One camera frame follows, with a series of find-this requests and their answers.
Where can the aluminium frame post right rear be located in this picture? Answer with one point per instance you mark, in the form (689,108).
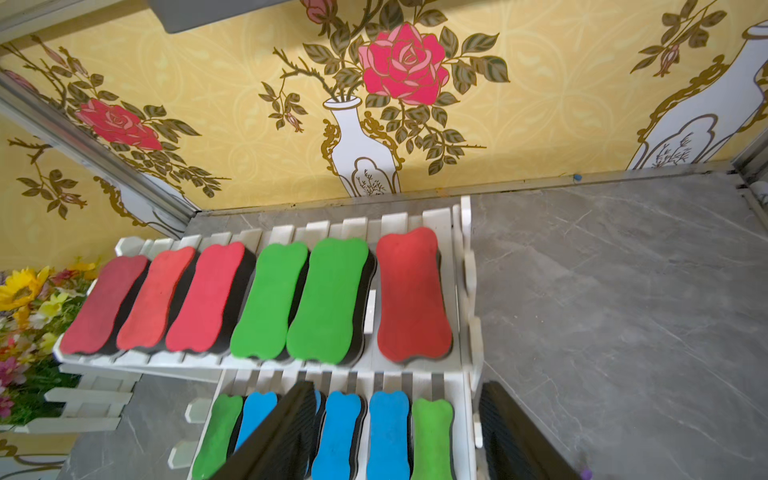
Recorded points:
(751,166)

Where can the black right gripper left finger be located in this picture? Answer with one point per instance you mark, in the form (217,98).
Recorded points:
(278,449)

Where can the blue eraser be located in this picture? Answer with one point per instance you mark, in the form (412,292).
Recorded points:
(256,409)
(389,436)
(320,401)
(337,455)

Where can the aluminium frame post left rear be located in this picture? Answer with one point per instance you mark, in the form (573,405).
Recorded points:
(149,202)

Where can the green eraser top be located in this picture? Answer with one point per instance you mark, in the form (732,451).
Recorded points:
(261,332)
(328,325)

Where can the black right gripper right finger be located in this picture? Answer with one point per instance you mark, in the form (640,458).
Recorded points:
(514,446)

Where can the artificial flowers in white planter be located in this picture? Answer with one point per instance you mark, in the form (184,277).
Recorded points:
(39,393)

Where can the aluminium frame post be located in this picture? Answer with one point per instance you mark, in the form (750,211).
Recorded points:
(149,202)
(751,166)

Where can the green eraser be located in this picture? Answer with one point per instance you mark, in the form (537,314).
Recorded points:
(216,441)
(261,332)
(328,325)
(432,447)

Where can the white slatted wooden shelf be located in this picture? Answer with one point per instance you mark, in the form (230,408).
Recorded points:
(454,378)

